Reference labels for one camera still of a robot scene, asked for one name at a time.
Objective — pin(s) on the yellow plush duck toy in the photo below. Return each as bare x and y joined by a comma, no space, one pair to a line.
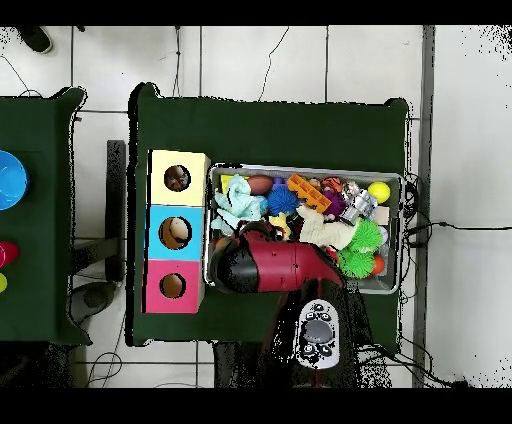
280,222

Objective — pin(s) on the wooden box with three holes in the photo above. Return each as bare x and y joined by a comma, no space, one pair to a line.
198,192

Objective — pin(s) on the blue spiky rubber ball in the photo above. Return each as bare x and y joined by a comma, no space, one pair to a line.
283,200

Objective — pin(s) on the blue bowl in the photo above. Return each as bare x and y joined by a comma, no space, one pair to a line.
12,180

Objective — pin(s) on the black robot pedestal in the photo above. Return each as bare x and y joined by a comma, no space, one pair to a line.
240,364

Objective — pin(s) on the dark green tablecloth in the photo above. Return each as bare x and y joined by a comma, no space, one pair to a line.
40,120
260,132

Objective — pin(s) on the cream fluffy cloth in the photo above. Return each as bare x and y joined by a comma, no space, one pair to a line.
324,232

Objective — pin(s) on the mint green cloth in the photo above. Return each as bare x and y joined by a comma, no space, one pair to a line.
240,200

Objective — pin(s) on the yellow ball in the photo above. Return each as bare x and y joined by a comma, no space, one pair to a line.
378,192

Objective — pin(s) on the red cup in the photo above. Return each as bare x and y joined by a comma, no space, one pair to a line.
8,254

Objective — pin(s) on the large colourful patterned cloth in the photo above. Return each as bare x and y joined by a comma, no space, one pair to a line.
177,178

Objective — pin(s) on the silver toy robot figure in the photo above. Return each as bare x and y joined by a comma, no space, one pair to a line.
358,206

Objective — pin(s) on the orange plastic compartment tray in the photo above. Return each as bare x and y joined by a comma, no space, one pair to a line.
308,192

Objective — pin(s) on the small yellow object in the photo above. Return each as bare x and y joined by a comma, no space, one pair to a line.
2,282

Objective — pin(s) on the person's foot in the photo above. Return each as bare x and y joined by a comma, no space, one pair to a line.
36,38

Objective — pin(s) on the green spiky rubber ball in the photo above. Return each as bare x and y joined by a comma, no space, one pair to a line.
366,236

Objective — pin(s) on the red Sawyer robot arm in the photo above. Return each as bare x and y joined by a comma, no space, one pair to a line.
288,264

